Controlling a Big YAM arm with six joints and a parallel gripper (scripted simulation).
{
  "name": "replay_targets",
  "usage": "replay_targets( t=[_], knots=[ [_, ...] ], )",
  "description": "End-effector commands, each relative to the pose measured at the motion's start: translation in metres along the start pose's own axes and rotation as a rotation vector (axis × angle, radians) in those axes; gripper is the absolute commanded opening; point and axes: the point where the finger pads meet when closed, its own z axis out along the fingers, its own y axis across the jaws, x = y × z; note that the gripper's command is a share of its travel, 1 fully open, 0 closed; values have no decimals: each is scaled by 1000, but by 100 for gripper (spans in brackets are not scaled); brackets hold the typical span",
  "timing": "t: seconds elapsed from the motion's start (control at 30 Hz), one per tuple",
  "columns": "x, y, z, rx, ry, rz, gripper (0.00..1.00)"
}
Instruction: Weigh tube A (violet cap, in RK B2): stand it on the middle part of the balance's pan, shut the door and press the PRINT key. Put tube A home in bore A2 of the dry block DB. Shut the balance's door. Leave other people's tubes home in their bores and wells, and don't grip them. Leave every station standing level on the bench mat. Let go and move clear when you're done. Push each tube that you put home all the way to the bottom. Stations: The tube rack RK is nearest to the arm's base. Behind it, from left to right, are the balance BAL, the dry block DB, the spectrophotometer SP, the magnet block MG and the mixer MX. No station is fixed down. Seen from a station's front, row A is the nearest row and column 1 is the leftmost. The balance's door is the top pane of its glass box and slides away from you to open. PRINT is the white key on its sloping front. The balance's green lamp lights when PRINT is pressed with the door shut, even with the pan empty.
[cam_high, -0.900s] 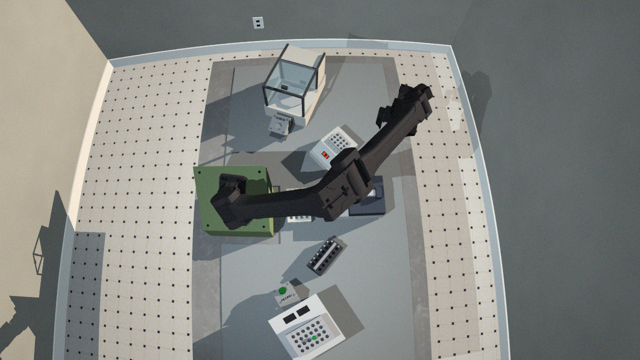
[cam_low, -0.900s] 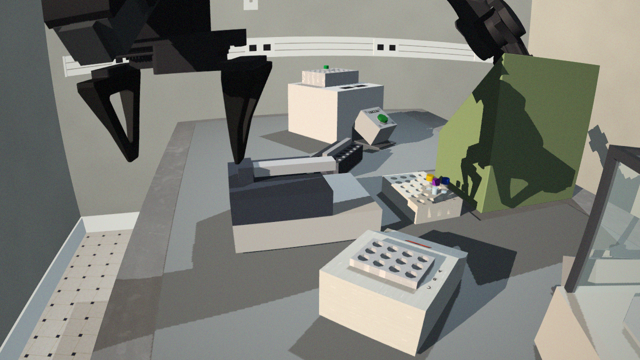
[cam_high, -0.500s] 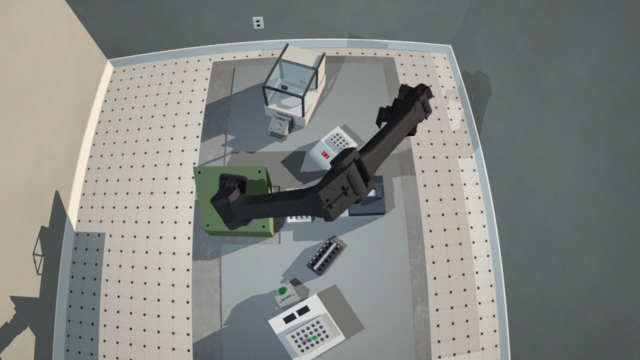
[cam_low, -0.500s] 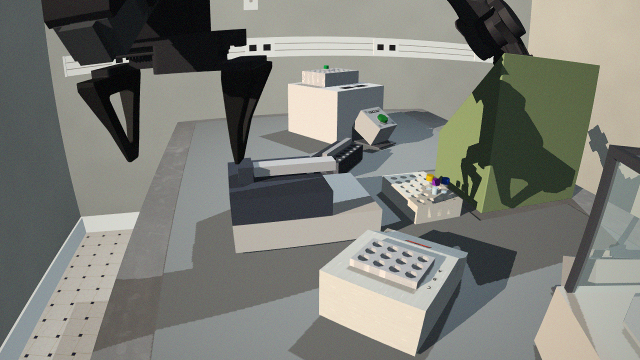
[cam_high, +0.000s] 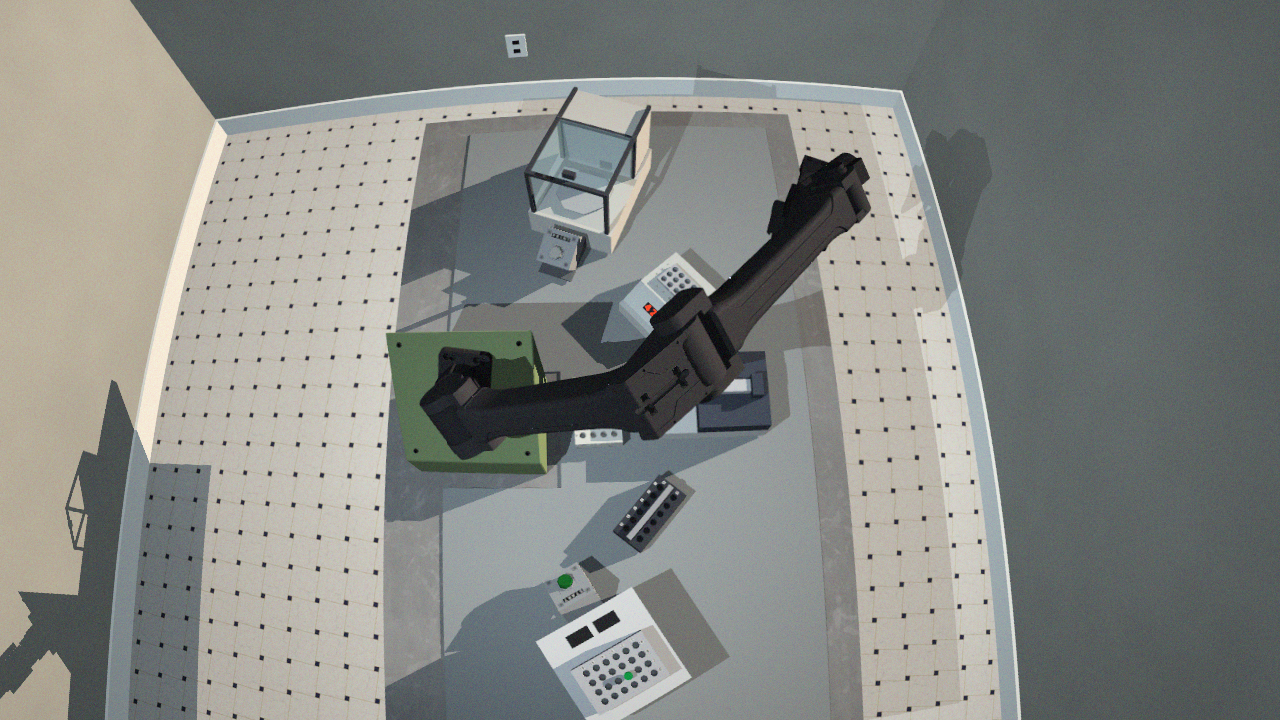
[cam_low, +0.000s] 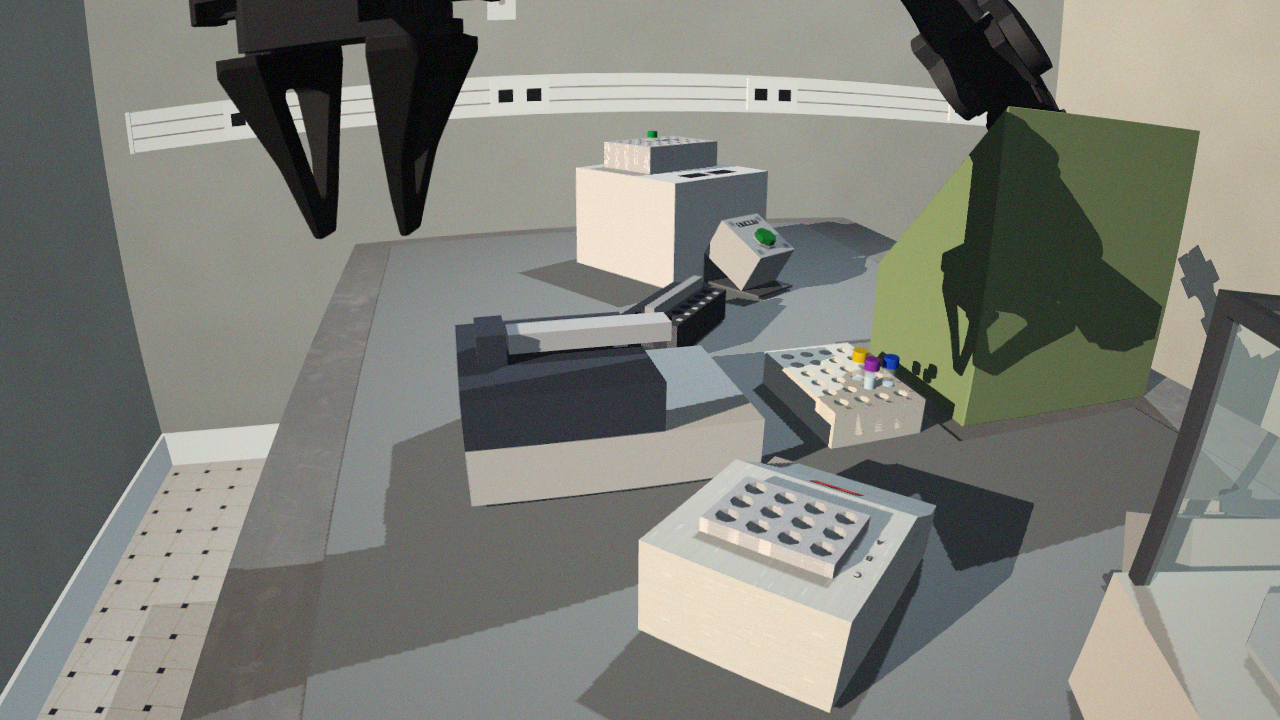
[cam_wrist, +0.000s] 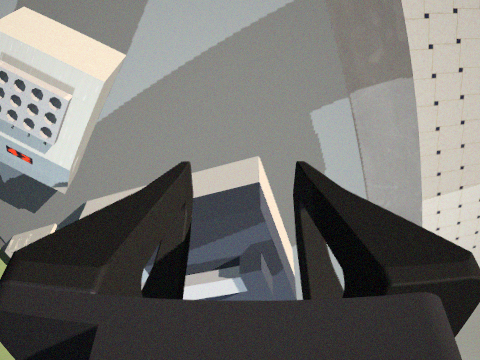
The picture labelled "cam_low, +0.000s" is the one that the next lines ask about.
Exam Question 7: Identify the dark grey bench mat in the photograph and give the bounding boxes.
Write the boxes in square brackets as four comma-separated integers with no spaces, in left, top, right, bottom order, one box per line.
[302,222,1178,720]

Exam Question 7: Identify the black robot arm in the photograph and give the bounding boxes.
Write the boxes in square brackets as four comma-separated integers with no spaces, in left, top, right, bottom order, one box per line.
[901,0,1068,131]

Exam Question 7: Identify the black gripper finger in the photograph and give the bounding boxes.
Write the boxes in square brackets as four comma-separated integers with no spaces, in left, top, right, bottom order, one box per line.
[216,47,343,240]
[365,33,477,236]

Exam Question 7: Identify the violet-capped test tube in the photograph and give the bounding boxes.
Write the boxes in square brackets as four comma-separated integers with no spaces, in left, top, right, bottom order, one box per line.
[863,356,881,389]

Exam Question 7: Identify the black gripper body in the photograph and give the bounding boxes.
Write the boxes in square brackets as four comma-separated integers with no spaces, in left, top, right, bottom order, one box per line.
[189,0,465,56]

